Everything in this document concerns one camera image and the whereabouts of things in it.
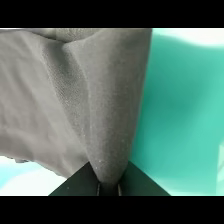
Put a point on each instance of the black garment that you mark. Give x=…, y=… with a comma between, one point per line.
x=83, y=100

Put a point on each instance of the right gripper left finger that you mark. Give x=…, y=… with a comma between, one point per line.
x=81, y=183

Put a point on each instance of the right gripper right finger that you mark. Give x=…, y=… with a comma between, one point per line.
x=140, y=183

